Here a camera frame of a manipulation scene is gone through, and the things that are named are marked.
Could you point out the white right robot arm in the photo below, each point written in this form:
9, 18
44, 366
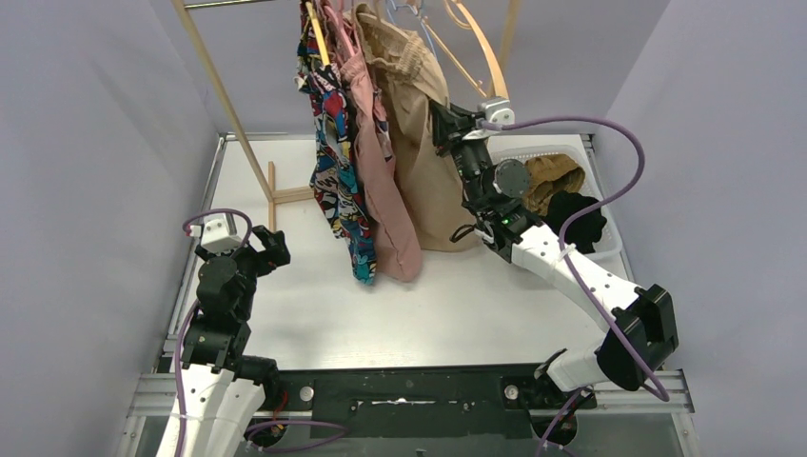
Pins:
639, 324

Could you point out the beige shorts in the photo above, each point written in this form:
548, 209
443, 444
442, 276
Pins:
409, 79

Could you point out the pink shorts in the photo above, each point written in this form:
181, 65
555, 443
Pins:
395, 242

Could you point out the blue hanger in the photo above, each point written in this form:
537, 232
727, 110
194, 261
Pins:
411, 14

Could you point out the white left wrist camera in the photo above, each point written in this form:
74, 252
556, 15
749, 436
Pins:
216, 233

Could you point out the comic print shorts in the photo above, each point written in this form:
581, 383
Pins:
334, 179

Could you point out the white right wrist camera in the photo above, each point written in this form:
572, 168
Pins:
497, 111

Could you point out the black shorts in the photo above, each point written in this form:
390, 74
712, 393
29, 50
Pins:
586, 231

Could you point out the wooden hanger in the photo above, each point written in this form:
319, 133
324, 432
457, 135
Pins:
463, 18

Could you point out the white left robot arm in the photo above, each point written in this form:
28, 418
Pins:
220, 387

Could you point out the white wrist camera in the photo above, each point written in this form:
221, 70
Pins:
216, 233
497, 111

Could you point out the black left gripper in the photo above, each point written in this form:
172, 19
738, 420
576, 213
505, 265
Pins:
253, 247

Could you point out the yellow hanger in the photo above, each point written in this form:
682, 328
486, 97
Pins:
318, 33

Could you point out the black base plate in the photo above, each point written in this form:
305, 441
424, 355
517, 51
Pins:
507, 400

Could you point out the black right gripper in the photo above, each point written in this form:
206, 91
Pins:
451, 124

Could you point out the brown shorts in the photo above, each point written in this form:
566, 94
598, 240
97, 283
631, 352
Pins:
549, 175

